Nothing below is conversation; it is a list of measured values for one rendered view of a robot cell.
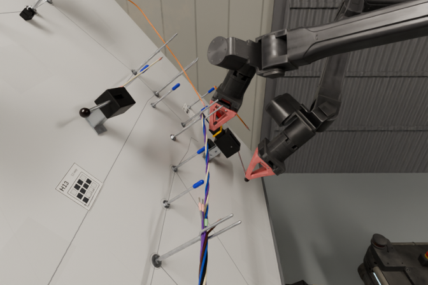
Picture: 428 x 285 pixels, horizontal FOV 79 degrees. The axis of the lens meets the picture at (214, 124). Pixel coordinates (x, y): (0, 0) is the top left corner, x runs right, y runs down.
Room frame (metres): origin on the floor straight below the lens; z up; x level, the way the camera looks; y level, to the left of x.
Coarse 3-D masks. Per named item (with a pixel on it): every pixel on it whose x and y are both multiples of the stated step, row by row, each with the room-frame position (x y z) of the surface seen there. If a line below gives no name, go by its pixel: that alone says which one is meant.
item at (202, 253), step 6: (198, 204) 0.26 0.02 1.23; (204, 234) 0.22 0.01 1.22; (204, 240) 0.21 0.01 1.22; (204, 246) 0.20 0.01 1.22; (204, 252) 0.20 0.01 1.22; (204, 258) 0.19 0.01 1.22; (204, 264) 0.18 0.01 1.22; (204, 270) 0.18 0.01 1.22; (204, 276) 0.17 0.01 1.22; (204, 282) 0.16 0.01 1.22
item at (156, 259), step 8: (232, 216) 0.22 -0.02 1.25; (216, 224) 0.22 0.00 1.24; (232, 224) 0.22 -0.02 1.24; (200, 232) 0.22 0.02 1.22; (216, 232) 0.23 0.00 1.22; (192, 240) 0.22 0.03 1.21; (200, 240) 0.22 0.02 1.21; (176, 248) 0.22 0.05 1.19; (184, 248) 0.22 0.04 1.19; (152, 256) 0.23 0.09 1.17; (160, 256) 0.23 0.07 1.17; (168, 256) 0.22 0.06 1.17; (152, 264) 0.22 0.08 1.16; (160, 264) 0.22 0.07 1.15
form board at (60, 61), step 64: (0, 0) 0.45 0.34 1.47; (64, 0) 0.62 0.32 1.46; (0, 64) 0.34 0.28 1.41; (64, 64) 0.44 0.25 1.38; (128, 64) 0.62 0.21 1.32; (0, 128) 0.26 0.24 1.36; (64, 128) 0.32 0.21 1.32; (128, 128) 0.42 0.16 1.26; (192, 128) 0.62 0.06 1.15; (0, 192) 0.19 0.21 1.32; (128, 192) 0.30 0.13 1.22; (192, 192) 0.40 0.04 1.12; (256, 192) 0.62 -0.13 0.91; (0, 256) 0.15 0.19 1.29; (64, 256) 0.17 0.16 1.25; (128, 256) 0.21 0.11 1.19; (192, 256) 0.27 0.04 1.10; (256, 256) 0.37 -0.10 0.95
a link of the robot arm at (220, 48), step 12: (216, 48) 0.53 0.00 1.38; (228, 48) 0.50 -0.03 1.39; (240, 48) 0.51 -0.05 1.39; (252, 48) 0.54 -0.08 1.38; (216, 60) 0.51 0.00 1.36; (228, 60) 0.51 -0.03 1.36; (240, 60) 0.52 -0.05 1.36; (252, 60) 0.52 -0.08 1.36; (264, 72) 0.52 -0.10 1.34; (276, 72) 0.50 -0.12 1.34
